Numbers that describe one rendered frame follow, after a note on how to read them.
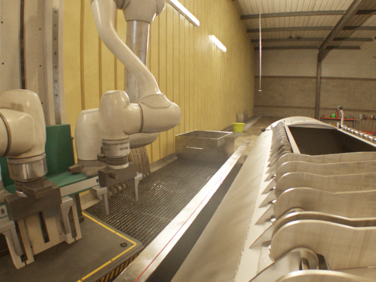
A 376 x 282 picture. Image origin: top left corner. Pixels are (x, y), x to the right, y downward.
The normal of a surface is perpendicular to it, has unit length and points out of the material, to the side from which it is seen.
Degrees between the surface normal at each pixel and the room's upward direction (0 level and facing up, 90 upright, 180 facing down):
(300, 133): 109
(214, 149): 90
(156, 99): 60
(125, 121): 92
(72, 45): 90
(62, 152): 90
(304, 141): 101
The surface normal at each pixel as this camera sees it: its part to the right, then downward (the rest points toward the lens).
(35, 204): 0.83, 0.10
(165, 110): 0.51, -0.27
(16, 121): 0.90, -0.28
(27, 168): 0.66, 0.13
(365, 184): -0.39, 0.16
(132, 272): -0.03, -0.98
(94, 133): 0.48, 0.13
